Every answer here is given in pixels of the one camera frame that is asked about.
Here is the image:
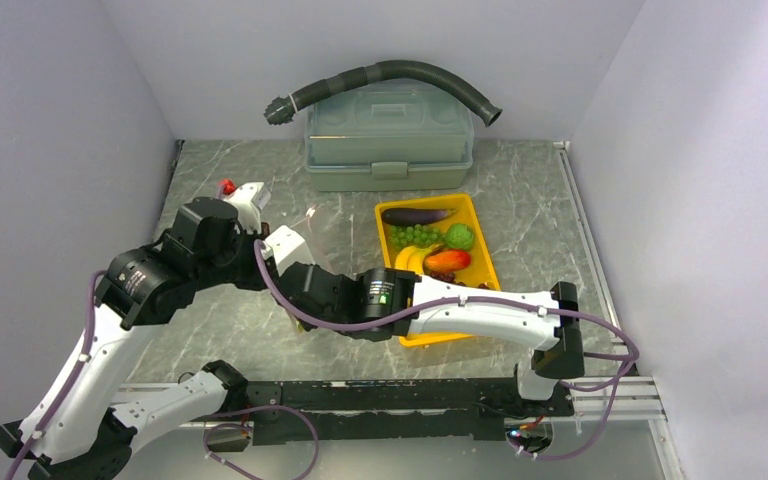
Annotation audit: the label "clear zip top bag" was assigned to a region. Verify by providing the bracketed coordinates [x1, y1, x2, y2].
[272, 207, 330, 300]

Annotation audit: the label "orange red toy mango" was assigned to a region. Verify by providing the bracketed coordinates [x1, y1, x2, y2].
[423, 249, 472, 274]

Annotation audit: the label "yellow plastic tray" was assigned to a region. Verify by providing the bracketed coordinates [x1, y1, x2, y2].
[374, 192, 502, 349]

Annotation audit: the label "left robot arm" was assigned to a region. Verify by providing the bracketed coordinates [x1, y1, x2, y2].
[0, 192, 268, 479]

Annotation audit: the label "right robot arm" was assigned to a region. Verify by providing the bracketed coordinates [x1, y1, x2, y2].
[270, 262, 585, 415]

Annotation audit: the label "purple toy eggplant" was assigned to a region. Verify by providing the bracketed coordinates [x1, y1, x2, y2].
[380, 208, 457, 227]

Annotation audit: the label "yellow toy bananas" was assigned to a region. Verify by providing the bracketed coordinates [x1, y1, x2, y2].
[394, 243, 443, 275]

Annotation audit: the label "green toy grapes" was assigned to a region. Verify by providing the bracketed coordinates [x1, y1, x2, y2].
[387, 225, 444, 249]

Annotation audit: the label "grey plastic storage box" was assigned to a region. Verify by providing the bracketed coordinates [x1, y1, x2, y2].
[305, 82, 474, 192]

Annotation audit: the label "red toy grapes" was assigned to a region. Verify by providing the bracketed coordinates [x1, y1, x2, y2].
[429, 272, 490, 289]

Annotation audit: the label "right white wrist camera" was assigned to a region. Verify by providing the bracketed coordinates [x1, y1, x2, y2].
[255, 225, 316, 277]

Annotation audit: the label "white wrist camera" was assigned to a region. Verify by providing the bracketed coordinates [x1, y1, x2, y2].
[255, 225, 316, 277]
[217, 179, 271, 234]

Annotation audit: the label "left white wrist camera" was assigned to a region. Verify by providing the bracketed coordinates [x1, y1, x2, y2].
[217, 179, 271, 234]

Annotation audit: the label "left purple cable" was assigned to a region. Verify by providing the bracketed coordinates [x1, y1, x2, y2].
[2, 270, 108, 480]

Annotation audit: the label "black corrugated hose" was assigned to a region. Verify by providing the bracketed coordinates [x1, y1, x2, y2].
[263, 59, 503, 128]

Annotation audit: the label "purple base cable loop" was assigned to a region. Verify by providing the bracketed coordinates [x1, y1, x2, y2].
[202, 404, 322, 480]

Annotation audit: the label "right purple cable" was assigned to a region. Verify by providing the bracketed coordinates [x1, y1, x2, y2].
[252, 239, 641, 463]

